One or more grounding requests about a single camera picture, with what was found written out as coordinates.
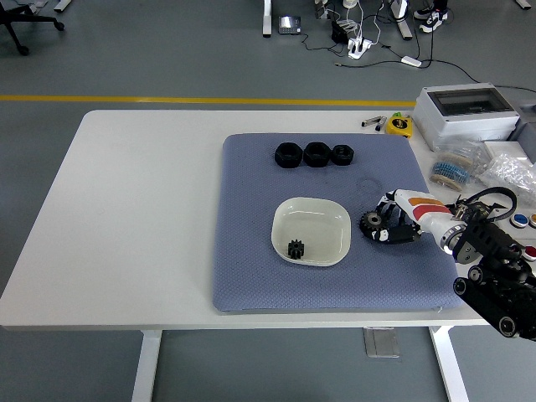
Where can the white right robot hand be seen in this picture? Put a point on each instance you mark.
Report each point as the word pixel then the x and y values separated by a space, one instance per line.
pixel 427 211

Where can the large black gear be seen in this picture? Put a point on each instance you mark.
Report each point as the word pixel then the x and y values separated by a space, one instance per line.
pixel 368 220

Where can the small black gear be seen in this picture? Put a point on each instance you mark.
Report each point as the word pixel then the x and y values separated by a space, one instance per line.
pixel 295 249

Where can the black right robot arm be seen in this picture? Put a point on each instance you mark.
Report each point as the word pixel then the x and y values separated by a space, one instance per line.
pixel 486 243

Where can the grey push-button control box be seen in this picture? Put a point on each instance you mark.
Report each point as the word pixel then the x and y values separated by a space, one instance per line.
pixel 520 219

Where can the flat white box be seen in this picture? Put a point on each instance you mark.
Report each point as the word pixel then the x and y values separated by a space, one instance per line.
pixel 504 148

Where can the small black hex nut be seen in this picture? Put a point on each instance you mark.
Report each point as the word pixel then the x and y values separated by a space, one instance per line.
pixel 343 155

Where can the large black hex nut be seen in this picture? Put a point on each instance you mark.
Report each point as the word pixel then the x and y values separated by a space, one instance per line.
pixel 317 155
pixel 287 155

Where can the grey device box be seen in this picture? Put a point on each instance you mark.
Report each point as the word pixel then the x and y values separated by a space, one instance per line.
pixel 527 134

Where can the black charger box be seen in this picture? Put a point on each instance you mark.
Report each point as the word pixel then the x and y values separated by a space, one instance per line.
pixel 339 31

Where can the clear bag of blue resistors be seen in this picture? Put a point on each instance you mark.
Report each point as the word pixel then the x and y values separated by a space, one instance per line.
pixel 452 169

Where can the yellow tape measure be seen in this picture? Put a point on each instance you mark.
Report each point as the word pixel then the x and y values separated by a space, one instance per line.
pixel 399 125

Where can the small black marker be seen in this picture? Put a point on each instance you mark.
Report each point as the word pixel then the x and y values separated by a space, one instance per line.
pixel 379 125

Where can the small silver connector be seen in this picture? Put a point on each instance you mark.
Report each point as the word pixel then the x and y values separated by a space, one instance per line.
pixel 368 122

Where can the white square dish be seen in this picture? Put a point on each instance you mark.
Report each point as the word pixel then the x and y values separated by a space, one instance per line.
pixel 318 226

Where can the metal floor plate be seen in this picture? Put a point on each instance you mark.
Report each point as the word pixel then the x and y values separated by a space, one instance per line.
pixel 381 342

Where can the white power adapter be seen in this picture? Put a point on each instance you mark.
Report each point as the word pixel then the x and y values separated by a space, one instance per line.
pixel 411 61

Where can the white table leg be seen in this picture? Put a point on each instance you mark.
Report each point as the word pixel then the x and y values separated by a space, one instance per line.
pixel 146 364
pixel 450 364

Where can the white power strip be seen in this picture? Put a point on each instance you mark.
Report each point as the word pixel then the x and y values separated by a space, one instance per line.
pixel 359 47

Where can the blue-grey textured mat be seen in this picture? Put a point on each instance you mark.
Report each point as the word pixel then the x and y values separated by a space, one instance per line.
pixel 251 251

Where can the person's white black sneaker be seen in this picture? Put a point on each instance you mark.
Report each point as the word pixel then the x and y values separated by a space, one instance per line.
pixel 429 22

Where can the white background desk leg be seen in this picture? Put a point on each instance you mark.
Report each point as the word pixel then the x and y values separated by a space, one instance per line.
pixel 403 21
pixel 267 19

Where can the black office chair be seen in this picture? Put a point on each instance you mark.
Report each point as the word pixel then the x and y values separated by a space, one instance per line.
pixel 17 21

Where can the grey electrical enclosure box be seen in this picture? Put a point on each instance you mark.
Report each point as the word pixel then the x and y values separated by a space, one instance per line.
pixel 465 121

